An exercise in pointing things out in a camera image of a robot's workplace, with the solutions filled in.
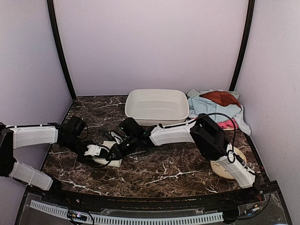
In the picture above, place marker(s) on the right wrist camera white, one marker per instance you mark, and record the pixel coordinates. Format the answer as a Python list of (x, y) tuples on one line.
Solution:
[(113, 136)]

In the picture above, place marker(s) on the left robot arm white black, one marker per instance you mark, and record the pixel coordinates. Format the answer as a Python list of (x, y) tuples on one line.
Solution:
[(15, 137)]

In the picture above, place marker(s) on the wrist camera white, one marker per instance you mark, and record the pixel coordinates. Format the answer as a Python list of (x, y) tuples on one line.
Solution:
[(113, 136), (100, 151)]

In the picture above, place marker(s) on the round floral wooden plate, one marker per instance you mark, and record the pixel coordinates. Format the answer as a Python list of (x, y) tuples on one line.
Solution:
[(219, 170)]

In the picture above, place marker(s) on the dark red towel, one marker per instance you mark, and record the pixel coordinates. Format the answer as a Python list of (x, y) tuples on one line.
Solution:
[(222, 98)]

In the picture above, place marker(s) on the light blue towel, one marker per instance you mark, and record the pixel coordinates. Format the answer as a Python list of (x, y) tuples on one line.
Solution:
[(198, 105)]

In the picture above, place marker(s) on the right black frame post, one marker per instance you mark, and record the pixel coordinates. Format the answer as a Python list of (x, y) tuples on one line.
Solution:
[(243, 45)]

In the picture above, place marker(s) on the pink towel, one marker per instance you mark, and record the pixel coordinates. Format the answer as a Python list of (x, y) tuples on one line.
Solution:
[(228, 125)]

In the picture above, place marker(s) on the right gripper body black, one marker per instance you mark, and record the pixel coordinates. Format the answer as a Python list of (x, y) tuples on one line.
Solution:
[(127, 149)]

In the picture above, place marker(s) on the white slotted cable duct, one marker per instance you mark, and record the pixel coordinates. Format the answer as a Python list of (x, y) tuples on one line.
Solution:
[(123, 217)]

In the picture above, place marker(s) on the white embroidered towel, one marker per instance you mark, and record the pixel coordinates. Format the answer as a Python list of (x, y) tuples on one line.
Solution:
[(104, 161)]

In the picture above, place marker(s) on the black frame post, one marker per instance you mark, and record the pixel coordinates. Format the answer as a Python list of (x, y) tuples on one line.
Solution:
[(243, 45), (59, 48)]

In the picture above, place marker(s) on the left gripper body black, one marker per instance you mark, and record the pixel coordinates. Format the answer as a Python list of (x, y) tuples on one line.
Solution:
[(74, 145)]

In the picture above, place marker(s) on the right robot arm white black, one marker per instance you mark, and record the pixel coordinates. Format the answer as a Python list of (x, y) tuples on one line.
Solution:
[(203, 131)]

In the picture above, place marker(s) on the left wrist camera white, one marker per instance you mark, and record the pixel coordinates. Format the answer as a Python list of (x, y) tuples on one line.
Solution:
[(100, 151)]

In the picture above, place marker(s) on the black front rail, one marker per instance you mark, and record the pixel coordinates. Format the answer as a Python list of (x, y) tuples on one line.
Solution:
[(230, 200)]

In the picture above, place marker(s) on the left black frame post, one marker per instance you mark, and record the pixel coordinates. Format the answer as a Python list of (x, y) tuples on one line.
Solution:
[(59, 48)]

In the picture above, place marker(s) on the white plastic basin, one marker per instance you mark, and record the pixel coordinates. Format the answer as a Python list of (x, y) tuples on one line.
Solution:
[(153, 106)]

